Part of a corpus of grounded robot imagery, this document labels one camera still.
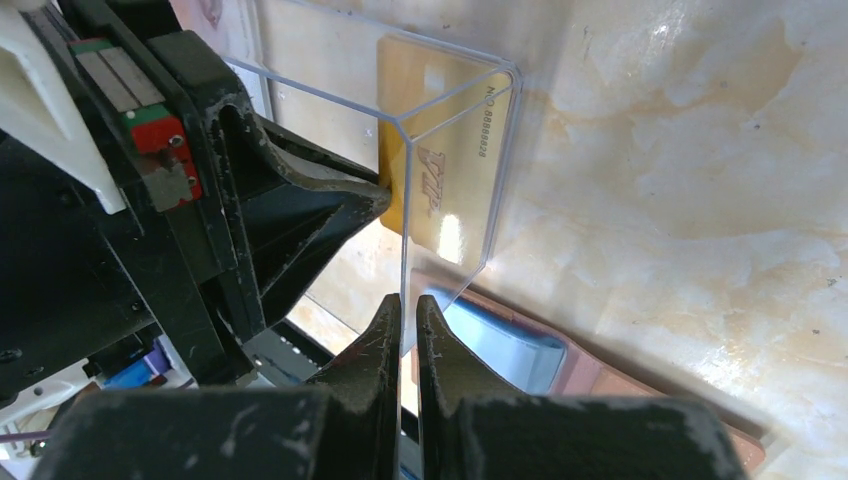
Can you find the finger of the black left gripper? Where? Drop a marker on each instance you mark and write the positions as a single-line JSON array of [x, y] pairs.
[[299, 204]]

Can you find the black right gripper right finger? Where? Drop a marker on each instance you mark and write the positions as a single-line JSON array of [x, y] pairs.
[[475, 425]]

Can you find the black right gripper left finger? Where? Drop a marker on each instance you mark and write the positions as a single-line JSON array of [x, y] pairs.
[[343, 422]]

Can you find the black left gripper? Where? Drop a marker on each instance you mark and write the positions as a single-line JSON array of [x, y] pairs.
[[119, 211]]

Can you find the brown leather card holder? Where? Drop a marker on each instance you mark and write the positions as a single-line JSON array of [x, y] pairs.
[[539, 360]]

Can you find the clear acrylic card box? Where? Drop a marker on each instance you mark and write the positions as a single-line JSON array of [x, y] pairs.
[[320, 65]]

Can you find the gold VIP card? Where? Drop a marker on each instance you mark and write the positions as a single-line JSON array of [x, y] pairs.
[[440, 149]]

